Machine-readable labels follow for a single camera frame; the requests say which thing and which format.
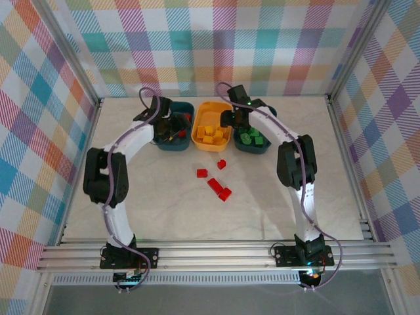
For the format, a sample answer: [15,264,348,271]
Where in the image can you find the yellow plastic container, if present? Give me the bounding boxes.
[191,100,234,153]

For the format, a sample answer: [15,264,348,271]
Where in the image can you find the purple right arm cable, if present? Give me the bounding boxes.
[215,81,345,293]

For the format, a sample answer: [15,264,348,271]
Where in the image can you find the aluminium frame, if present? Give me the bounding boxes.
[31,0,400,315]

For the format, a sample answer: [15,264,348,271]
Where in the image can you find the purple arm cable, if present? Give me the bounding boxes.
[215,81,345,293]
[103,87,165,295]

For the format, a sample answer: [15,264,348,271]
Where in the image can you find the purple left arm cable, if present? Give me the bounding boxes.
[103,87,165,295]

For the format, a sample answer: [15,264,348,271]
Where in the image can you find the plaid checked backdrop cloth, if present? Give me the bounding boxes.
[0,0,420,315]

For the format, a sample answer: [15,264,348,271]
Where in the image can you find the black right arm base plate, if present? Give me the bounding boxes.
[274,243,335,267]

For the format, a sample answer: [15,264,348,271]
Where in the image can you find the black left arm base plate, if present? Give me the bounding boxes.
[100,246,160,270]

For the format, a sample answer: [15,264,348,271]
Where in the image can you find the perforated metal cable duct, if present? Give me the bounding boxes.
[52,274,301,285]

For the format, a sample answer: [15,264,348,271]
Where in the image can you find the teal plastic container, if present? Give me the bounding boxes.
[232,104,278,155]
[152,100,194,153]

